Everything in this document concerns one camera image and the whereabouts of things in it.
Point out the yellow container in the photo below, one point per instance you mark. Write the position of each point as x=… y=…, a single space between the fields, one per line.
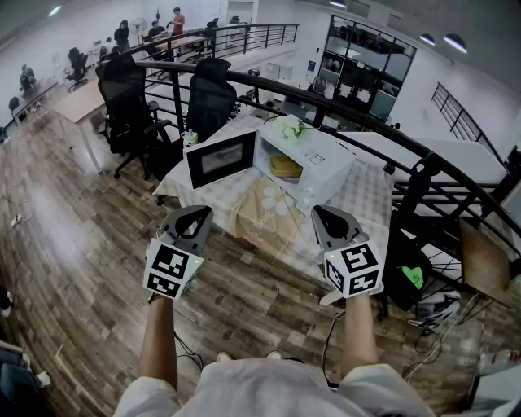
x=285 y=166

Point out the person's right forearm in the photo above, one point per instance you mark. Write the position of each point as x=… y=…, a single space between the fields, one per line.
x=359 y=338

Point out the beige flower-print cloth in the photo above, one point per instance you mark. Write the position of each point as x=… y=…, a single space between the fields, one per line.
x=260 y=220

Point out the black-framed glass partition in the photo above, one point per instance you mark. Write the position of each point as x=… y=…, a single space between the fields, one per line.
x=366 y=61

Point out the light wooden desk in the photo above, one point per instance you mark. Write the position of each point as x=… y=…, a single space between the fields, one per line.
x=79 y=102

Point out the glass microwave turntable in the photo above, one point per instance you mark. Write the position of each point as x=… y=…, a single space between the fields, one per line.
x=291 y=178

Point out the black mesh office chair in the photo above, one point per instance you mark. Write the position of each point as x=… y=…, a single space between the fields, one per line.
x=124 y=110
x=209 y=102

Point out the person's white shirt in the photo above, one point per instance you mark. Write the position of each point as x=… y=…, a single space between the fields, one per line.
x=264 y=391

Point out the person's white shoe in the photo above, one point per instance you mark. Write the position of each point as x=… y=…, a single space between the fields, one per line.
x=274 y=355
x=225 y=357

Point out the checked tablecloth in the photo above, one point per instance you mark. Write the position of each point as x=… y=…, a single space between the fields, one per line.
x=362 y=195

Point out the white table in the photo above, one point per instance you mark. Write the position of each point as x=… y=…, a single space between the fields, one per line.
x=447 y=156

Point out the white power strip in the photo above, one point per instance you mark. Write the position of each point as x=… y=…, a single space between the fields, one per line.
x=16 y=220

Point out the black bag with green patch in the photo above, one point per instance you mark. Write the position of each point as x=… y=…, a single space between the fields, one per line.
x=407 y=260

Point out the white flower bouquet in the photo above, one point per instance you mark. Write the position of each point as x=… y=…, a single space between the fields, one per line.
x=291 y=129

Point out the white helmet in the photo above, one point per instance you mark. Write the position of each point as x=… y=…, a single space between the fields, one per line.
x=437 y=309

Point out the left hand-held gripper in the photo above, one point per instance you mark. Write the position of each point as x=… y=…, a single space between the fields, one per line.
x=175 y=248

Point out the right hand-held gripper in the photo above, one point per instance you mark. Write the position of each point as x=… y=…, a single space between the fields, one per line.
x=350 y=260

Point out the white microwave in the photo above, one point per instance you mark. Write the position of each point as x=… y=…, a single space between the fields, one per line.
x=325 y=171

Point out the brown wooden board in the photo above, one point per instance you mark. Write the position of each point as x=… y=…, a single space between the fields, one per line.
x=484 y=260

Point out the person's left forearm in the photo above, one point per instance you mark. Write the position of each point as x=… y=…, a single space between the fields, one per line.
x=159 y=342

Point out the standing fan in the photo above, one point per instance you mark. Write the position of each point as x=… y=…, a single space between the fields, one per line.
x=138 y=25

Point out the black metal railing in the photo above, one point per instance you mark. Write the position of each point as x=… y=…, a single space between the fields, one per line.
x=350 y=112

